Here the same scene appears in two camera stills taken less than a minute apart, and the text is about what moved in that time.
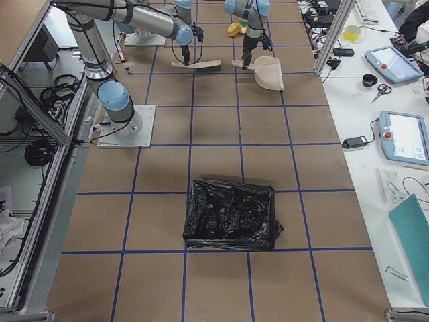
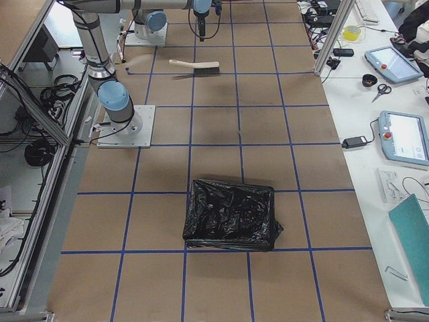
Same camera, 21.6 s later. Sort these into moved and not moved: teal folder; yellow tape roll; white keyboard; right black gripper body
Moved: right black gripper body
Not moved: teal folder; yellow tape roll; white keyboard
